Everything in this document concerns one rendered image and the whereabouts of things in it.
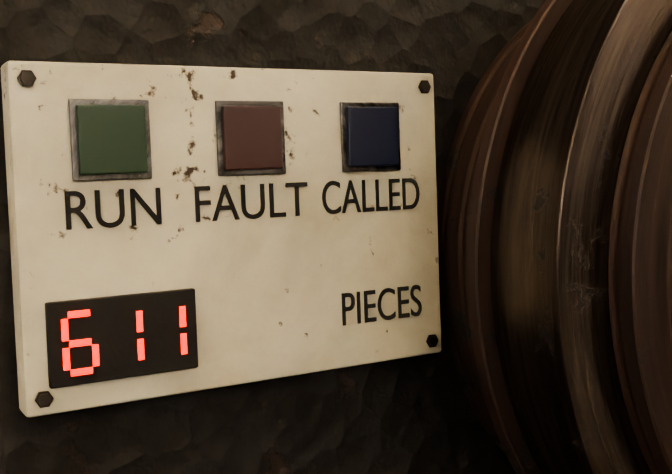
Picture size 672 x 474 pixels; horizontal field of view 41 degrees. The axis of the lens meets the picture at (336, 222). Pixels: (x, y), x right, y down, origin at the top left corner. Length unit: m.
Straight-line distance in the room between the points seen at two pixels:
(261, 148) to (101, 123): 0.09
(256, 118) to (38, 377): 0.18
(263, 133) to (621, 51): 0.20
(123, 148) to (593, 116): 0.24
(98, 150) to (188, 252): 0.07
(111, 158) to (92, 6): 0.09
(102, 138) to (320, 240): 0.14
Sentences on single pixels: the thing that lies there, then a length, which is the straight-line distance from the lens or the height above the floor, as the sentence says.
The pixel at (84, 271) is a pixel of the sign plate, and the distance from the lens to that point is 0.48.
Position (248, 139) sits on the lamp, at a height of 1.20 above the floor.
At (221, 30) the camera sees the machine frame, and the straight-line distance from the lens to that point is 0.53.
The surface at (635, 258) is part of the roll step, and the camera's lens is 0.48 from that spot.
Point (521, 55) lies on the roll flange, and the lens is 0.54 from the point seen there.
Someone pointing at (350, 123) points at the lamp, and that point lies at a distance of 0.54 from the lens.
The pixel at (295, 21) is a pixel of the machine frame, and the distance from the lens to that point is 0.56.
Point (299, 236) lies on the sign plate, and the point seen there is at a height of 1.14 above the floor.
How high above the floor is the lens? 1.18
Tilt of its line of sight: 3 degrees down
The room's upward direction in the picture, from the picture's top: 2 degrees counter-clockwise
